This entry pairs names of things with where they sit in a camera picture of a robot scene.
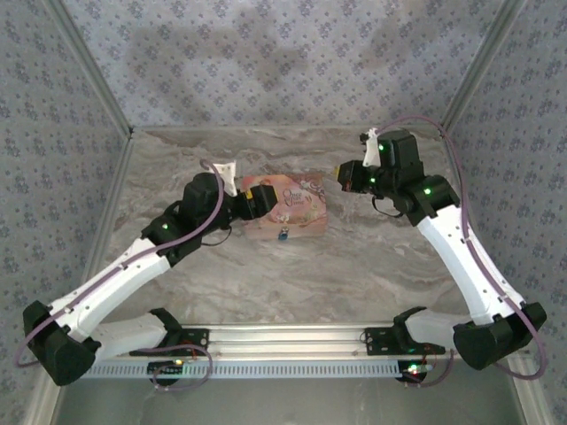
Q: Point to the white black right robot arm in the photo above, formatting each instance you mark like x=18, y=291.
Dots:
x=460, y=261

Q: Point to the left controller board with LED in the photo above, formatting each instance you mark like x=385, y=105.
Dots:
x=166, y=367

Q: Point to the controller board with led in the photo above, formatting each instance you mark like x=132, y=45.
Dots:
x=414, y=369
x=166, y=367

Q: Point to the right controller board with LED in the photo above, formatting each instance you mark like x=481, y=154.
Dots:
x=414, y=369

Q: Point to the grey metal panel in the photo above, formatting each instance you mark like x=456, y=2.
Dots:
x=283, y=403

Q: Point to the aluminium table side rail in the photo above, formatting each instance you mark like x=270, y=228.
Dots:
x=113, y=199
x=452, y=152

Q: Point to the aluminium table end rail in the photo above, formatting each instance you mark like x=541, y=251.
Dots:
x=266, y=128

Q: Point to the aluminium upright frame post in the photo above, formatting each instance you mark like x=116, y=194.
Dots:
x=88, y=71
x=483, y=66

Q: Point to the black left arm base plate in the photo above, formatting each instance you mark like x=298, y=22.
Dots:
x=195, y=338

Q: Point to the aluminium mounting rail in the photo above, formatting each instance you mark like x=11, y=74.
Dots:
x=283, y=341

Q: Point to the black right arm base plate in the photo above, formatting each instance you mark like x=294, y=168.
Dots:
x=381, y=341

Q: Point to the aluminium lower frame post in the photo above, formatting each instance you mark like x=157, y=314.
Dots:
x=527, y=398
x=42, y=407

